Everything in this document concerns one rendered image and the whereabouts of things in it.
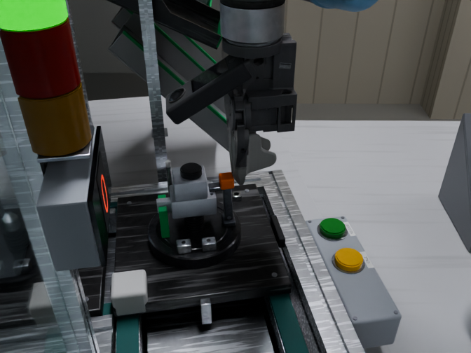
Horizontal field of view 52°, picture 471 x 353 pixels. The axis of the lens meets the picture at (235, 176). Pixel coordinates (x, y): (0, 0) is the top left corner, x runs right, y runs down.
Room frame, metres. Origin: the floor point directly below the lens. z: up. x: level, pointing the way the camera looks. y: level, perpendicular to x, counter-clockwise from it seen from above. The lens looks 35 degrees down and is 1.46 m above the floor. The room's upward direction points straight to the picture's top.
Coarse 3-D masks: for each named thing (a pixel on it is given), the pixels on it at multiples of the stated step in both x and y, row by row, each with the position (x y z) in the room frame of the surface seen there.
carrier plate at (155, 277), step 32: (256, 192) 0.66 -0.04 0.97; (128, 224) 0.58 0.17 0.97; (256, 224) 0.58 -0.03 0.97; (128, 256) 0.51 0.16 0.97; (256, 256) 0.51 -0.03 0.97; (160, 288) 0.45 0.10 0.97; (192, 288) 0.45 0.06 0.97; (224, 288) 0.45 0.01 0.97; (256, 288) 0.45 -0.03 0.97; (288, 288) 0.45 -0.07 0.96
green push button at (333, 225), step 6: (324, 222) 0.58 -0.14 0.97; (330, 222) 0.58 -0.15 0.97; (336, 222) 0.58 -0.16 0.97; (342, 222) 0.58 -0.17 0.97; (324, 228) 0.57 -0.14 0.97; (330, 228) 0.57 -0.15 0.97; (336, 228) 0.57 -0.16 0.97; (342, 228) 0.57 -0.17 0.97; (324, 234) 0.56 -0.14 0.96; (330, 234) 0.56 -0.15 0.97; (336, 234) 0.56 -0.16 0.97; (342, 234) 0.56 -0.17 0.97
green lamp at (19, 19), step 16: (0, 0) 0.32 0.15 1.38; (16, 0) 0.32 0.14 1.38; (32, 0) 0.32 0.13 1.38; (48, 0) 0.33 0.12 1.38; (64, 0) 0.35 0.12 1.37; (0, 16) 0.32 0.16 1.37; (16, 16) 0.32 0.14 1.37; (32, 16) 0.32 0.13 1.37; (48, 16) 0.33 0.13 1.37; (64, 16) 0.34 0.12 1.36
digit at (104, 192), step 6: (102, 162) 0.37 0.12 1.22; (102, 168) 0.37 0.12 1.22; (102, 174) 0.36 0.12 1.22; (102, 180) 0.35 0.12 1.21; (102, 186) 0.35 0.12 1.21; (102, 192) 0.34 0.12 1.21; (102, 198) 0.33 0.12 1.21; (108, 198) 0.37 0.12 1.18; (102, 204) 0.33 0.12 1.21; (108, 204) 0.36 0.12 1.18; (108, 210) 0.35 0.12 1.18; (108, 216) 0.35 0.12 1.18; (108, 222) 0.34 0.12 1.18; (108, 228) 0.33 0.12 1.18
